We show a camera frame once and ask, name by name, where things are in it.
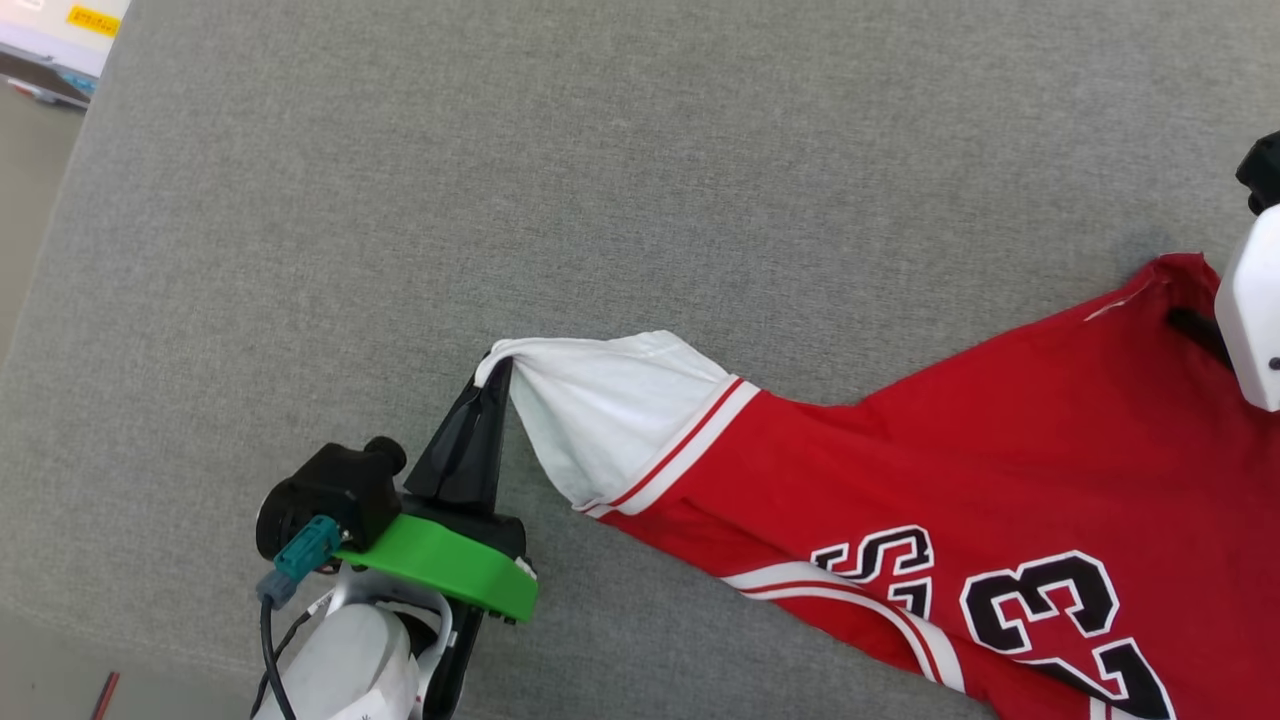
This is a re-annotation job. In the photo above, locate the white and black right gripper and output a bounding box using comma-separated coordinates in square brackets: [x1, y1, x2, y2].
[1166, 205, 1280, 413]

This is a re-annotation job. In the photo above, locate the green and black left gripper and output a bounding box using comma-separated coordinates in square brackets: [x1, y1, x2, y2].
[335, 357, 541, 623]

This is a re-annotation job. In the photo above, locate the red and white basketball jersey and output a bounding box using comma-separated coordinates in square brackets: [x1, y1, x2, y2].
[473, 252, 1280, 720]

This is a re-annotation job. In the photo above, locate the yellow warning label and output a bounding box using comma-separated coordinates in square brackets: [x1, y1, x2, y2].
[66, 5, 123, 39]

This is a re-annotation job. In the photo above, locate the white equipment box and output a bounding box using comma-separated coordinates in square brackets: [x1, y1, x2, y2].
[0, 0, 133, 111]

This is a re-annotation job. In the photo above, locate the black cable with teal connector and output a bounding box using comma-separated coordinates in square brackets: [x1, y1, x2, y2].
[255, 515, 346, 720]

